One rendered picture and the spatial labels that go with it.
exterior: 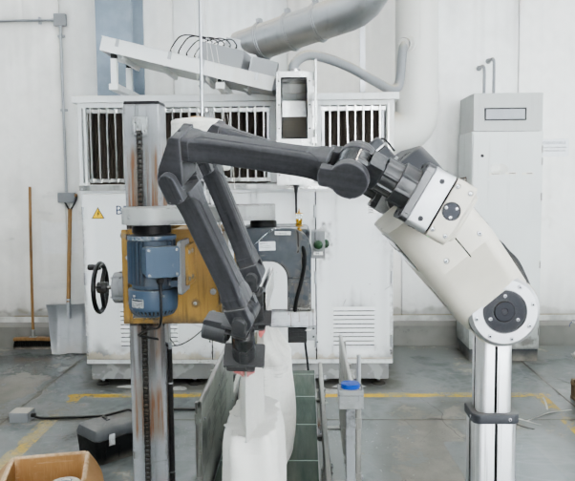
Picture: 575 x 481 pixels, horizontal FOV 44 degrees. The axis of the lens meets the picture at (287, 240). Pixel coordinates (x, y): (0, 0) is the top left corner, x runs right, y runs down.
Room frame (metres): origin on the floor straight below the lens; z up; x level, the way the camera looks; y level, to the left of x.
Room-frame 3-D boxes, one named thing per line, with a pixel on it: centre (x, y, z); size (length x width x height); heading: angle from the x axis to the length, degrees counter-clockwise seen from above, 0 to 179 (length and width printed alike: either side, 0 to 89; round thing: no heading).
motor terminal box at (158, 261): (2.10, 0.38, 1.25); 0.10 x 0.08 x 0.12; 113
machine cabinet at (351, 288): (5.59, 0.34, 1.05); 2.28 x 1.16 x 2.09; 88
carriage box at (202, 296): (2.43, 0.38, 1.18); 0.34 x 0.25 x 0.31; 88
